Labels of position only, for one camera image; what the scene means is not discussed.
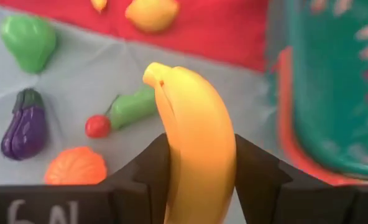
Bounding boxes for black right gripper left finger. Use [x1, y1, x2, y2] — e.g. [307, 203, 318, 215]
[0, 133, 172, 224]

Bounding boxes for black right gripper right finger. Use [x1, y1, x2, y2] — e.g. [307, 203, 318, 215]
[235, 134, 368, 224]

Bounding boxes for orange toy mandarin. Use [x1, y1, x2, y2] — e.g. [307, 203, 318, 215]
[44, 146, 108, 186]

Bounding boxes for red toy cherry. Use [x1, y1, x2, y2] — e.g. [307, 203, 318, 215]
[85, 95, 121, 139]

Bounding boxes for purple toy eggplant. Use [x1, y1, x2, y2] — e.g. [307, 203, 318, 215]
[0, 88, 48, 161]

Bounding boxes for yellow toy banana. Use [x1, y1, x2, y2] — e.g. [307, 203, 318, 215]
[142, 62, 237, 224]

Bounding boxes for green toy pear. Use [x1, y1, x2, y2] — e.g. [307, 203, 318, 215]
[0, 14, 57, 75]

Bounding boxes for small yellow toy piece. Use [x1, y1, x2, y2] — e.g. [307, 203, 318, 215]
[90, 0, 108, 14]

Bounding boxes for yellow toy lemon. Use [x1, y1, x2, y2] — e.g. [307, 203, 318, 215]
[124, 0, 180, 34]

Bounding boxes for teal basket with orange rim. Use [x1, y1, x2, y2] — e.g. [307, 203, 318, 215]
[266, 0, 368, 187]

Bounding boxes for light blue cloth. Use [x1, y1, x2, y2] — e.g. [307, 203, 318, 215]
[0, 4, 281, 224]

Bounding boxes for red cloth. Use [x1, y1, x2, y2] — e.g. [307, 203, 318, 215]
[0, 0, 270, 73]

